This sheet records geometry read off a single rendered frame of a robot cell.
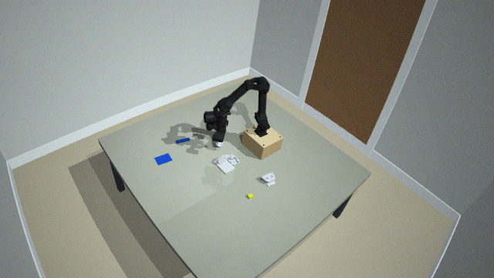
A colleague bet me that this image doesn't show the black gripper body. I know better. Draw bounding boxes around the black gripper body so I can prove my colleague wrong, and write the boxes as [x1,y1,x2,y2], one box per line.
[212,120,228,142]

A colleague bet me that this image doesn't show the blue flat rectangular plate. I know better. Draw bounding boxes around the blue flat rectangular plate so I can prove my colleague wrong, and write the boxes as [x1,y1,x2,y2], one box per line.
[154,153,173,165]

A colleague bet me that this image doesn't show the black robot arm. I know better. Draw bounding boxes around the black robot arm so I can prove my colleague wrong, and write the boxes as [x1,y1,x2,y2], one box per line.
[204,76,270,137]

